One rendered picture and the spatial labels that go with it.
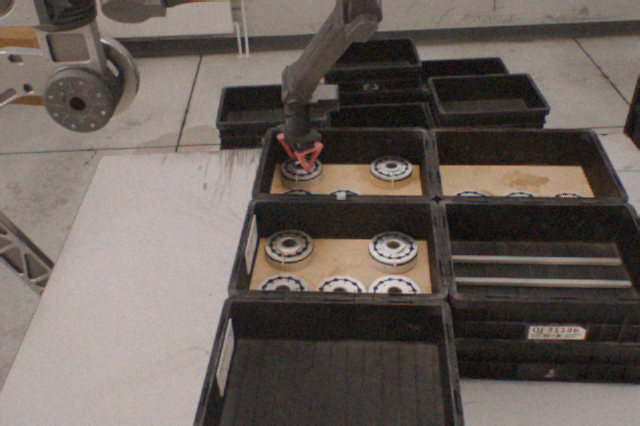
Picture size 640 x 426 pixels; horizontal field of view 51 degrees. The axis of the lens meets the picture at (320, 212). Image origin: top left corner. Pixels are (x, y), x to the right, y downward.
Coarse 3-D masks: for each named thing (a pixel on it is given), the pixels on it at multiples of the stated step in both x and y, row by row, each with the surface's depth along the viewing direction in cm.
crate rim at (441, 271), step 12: (252, 204) 142; (360, 204) 142; (372, 204) 142; (384, 204) 142; (396, 204) 142; (408, 204) 141; (420, 204) 141; (432, 204) 140; (252, 216) 139; (432, 216) 137; (432, 228) 135; (240, 240) 133; (240, 252) 130; (240, 264) 127; (444, 264) 125; (444, 276) 123; (228, 288) 122; (444, 288) 120; (444, 300) 119
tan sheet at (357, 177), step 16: (336, 176) 168; (352, 176) 167; (368, 176) 167; (416, 176) 167; (272, 192) 163; (320, 192) 162; (368, 192) 162; (384, 192) 162; (400, 192) 161; (416, 192) 161
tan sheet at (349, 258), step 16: (320, 240) 148; (336, 240) 148; (352, 240) 148; (368, 240) 147; (320, 256) 144; (336, 256) 143; (352, 256) 143; (256, 272) 140; (272, 272) 140; (288, 272) 140; (304, 272) 140; (320, 272) 140; (336, 272) 139; (352, 272) 139; (368, 272) 139; (416, 272) 139; (256, 288) 136; (368, 288) 135
